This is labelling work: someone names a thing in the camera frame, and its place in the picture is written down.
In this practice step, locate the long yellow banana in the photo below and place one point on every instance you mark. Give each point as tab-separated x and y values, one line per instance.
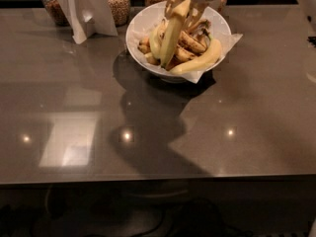
172	33

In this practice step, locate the small greenish banana left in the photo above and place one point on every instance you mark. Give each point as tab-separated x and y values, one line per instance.
155	40

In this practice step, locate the white paper bowl liner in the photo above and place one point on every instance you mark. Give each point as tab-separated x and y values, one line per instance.
230	40

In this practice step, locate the glass jar far right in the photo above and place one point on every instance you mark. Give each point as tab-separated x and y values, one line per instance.
222	5

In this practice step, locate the curved yellow banana right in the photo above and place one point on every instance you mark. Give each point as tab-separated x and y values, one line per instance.
202	62

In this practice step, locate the glass jar of grains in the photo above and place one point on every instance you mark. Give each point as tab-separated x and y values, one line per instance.
120	10

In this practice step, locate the glass jar of nuts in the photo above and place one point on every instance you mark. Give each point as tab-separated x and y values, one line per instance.
54	10

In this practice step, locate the white ceramic bowl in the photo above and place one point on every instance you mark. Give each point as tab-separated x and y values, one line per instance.
149	14

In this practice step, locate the brown spotted banana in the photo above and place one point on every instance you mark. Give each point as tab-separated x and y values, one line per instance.
190	43

